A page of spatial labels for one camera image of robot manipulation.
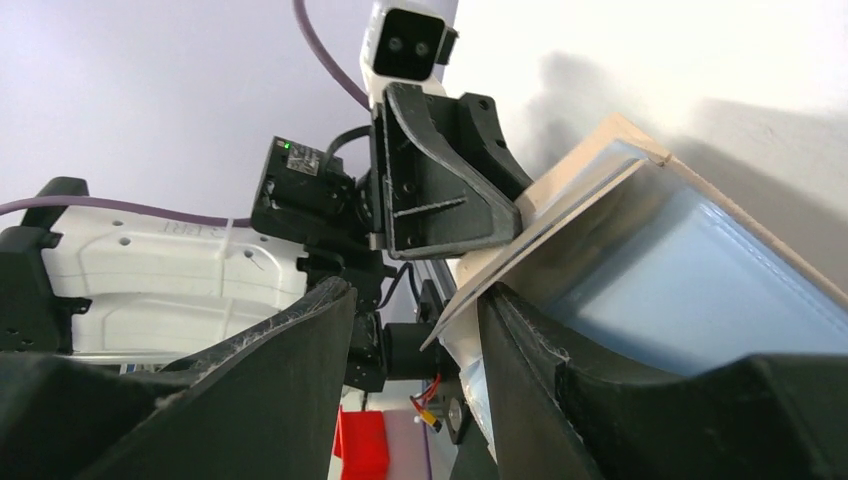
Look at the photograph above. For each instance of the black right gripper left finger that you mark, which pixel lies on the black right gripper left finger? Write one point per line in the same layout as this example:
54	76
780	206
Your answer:
259	405

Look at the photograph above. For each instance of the beige card holder wallet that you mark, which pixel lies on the beige card holder wallet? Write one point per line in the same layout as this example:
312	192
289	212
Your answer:
596	172

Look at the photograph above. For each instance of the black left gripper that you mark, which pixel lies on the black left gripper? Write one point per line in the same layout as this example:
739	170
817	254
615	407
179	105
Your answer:
448	182

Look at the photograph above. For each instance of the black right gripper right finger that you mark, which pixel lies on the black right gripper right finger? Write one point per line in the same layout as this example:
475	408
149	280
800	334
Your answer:
565	407

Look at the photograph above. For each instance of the gold card grey stripe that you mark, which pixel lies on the gold card grey stripe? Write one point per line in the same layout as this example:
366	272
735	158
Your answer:
557	197

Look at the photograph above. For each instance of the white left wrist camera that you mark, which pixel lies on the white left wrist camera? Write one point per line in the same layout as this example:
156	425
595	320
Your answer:
403	43

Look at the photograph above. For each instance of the blue plastic card sleeves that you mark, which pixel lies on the blue plastic card sleeves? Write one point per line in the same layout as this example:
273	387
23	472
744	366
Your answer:
696	285

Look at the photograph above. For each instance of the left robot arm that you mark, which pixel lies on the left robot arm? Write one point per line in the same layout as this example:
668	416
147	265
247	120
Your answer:
110	283

